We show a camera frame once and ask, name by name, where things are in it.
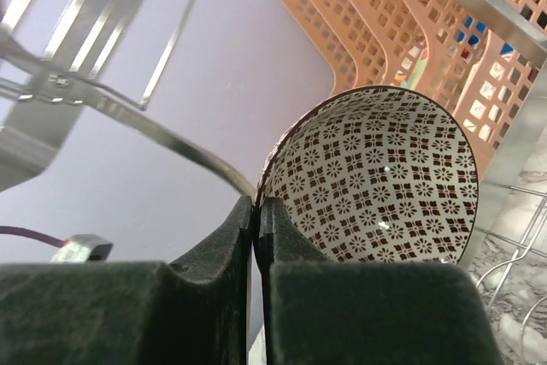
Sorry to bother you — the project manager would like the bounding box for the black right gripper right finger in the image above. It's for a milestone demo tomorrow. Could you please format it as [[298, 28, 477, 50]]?
[[255, 198, 503, 365]]

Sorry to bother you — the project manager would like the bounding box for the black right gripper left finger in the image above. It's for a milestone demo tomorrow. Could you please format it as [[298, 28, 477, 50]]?
[[1, 197, 252, 364]]

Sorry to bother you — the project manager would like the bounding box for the steel two-tier dish rack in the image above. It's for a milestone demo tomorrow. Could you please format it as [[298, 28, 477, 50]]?
[[0, 0, 547, 365]]

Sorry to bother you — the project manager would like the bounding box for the peach plastic file organizer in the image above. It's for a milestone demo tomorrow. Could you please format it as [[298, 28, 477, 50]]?
[[281, 0, 538, 170]]

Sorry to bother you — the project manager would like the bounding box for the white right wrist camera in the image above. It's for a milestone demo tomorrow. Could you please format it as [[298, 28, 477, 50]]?
[[50, 234, 114, 263]]

